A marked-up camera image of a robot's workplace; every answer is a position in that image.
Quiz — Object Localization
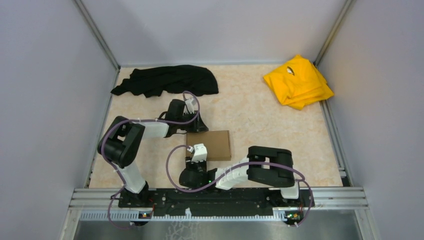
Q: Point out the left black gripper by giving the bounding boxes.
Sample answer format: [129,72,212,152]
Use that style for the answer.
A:
[176,111,209,134]

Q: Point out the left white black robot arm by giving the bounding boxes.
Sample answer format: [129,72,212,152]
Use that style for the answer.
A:
[97,96,209,207]

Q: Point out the aluminium frame rail front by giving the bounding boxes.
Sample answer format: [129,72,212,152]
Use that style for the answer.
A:
[69,187,369,222]

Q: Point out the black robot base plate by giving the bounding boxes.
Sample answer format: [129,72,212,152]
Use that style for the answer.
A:
[117,188,315,217]

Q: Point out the left aluminium corner post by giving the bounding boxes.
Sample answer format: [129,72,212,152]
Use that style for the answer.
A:
[72,0,121,72]

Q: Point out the yellow folded cloth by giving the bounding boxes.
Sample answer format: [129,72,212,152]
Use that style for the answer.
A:
[263,54,335,111]

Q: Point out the right aluminium corner post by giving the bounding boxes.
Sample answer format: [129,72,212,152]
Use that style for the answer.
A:
[313,0,356,67]

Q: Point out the aluminium corner post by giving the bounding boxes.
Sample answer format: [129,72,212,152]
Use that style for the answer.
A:
[313,0,356,67]
[72,0,121,72]

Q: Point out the black cloth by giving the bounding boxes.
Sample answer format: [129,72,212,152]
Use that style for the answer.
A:
[111,64,219,98]

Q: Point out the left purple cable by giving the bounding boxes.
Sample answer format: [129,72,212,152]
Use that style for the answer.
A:
[99,91,201,231]

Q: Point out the purple cable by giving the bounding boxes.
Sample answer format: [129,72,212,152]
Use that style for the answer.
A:
[99,91,201,231]
[165,144,314,228]

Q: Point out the brown cardboard paper box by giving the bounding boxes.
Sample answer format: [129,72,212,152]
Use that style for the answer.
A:
[185,130,232,162]

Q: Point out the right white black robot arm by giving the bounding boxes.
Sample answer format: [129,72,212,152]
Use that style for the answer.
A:
[178,143,302,206]

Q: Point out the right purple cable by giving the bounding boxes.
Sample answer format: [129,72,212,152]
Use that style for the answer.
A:
[165,144,314,228]

